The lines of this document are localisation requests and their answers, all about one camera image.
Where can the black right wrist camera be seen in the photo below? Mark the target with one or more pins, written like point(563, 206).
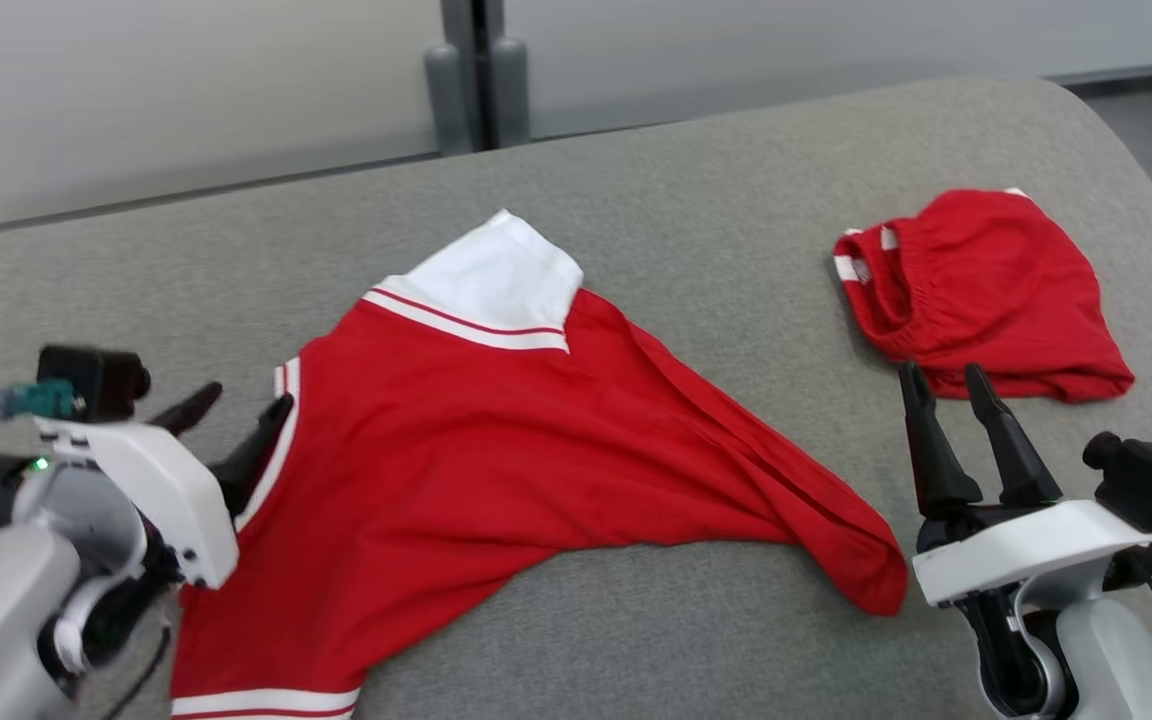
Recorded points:
point(1151, 480)

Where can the red jersey with white sleeves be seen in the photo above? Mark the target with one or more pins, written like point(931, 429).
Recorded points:
point(486, 470)

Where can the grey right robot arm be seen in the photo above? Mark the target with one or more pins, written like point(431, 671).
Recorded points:
point(1106, 660)

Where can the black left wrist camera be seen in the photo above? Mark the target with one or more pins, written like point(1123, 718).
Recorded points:
point(96, 380)

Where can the grey cylindrical post foot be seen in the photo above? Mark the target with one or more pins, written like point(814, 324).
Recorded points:
point(446, 100)
point(511, 95)

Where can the red Bulls 23 shorts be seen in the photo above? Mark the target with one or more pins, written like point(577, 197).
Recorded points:
point(996, 290)

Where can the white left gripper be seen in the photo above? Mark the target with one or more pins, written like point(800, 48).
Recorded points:
point(161, 490)

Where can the teal left camera connector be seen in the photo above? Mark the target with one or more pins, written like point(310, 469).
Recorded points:
point(31, 400)

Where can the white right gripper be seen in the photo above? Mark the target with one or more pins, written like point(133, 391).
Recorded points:
point(1026, 545)

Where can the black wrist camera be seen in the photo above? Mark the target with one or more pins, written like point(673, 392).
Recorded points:
point(96, 380)
point(1151, 480)

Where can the grey partition post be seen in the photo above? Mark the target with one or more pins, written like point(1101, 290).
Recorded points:
point(471, 60)

